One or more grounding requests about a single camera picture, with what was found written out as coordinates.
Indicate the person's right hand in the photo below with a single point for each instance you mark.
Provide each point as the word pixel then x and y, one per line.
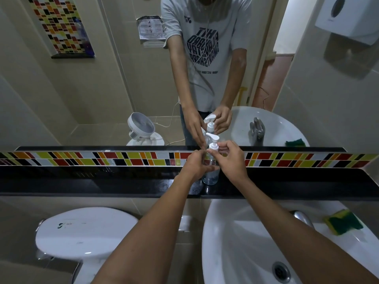
pixel 234 162

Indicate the person's left hand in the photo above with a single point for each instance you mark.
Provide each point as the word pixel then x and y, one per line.
pixel 191 168

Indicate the person's left thumb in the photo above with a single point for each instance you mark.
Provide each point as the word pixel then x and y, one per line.
pixel 211 168

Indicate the person's right thumb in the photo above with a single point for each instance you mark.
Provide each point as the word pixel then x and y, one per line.
pixel 213 155

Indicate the clear pump soap bottle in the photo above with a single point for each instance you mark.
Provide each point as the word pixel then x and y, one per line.
pixel 210 178

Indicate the person's right forearm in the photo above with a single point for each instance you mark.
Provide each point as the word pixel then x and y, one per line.
pixel 290 233

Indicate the person's left forearm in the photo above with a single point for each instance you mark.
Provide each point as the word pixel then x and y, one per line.
pixel 154 233

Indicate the white ceramic sink basin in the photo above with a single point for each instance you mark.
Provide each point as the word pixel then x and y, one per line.
pixel 237 242

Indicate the chrome faucet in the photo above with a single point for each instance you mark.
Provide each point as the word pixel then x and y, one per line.
pixel 302 217

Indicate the colourful mosaic tile strip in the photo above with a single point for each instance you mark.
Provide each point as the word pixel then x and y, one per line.
pixel 88 158

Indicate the black stone shelf ledge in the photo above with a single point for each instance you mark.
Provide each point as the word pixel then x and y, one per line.
pixel 88 183

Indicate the metal sink drain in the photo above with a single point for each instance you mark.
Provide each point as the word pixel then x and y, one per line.
pixel 281 272

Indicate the white toilet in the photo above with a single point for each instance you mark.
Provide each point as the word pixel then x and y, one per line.
pixel 86 230

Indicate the green and yellow sponge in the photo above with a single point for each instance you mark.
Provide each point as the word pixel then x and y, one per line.
pixel 345 223

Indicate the white paper towel dispenser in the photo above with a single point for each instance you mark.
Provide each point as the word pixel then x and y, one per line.
pixel 352 17

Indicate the wall mirror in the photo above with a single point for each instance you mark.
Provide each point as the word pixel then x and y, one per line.
pixel 103 94

